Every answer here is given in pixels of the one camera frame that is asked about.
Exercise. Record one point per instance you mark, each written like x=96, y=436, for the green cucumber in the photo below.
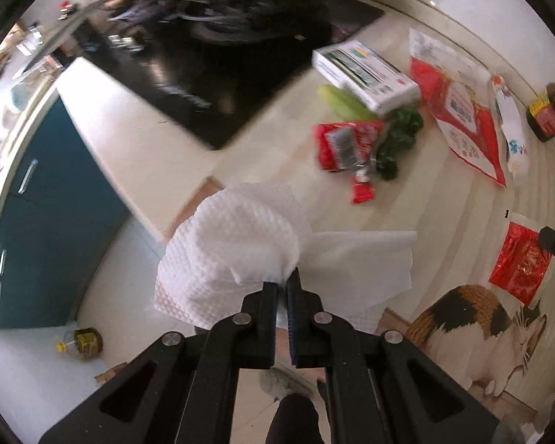
x=344, y=104

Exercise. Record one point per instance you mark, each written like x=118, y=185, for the large red white bag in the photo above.
x=458, y=106

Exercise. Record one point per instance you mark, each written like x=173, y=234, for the black glass cooktop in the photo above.
x=203, y=55

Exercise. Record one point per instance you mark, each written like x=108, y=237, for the blue cabinet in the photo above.
x=51, y=222

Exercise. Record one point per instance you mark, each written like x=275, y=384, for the white paper towel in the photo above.
x=231, y=245

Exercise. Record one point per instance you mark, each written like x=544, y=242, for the person's black trouser leg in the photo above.
x=295, y=421

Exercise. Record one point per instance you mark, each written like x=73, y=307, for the red snack packet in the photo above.
x=344, y=143

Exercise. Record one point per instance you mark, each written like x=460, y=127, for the calico cat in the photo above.
x=471, y=342

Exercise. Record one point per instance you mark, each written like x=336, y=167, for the small red sachet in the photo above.
x=362, y=190

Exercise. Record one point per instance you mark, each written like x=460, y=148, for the white cardboard box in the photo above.
x=367, y=76

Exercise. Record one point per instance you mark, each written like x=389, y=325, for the brown sauce bottle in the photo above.
x=548, y=111

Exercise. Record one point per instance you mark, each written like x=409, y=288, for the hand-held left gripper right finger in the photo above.
x=292, y=319

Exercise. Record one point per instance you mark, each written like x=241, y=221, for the narrow white wrapper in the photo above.
x=508, y=122

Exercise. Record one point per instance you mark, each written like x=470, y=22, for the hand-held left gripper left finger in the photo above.
x=273, y=328

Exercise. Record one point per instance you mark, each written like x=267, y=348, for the yellow oil bottle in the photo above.
x=81, y=343

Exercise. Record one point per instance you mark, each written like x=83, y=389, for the shiny red foil packet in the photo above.
x=520, y=263

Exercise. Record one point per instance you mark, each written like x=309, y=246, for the dark green pepper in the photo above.
x=397, y=141

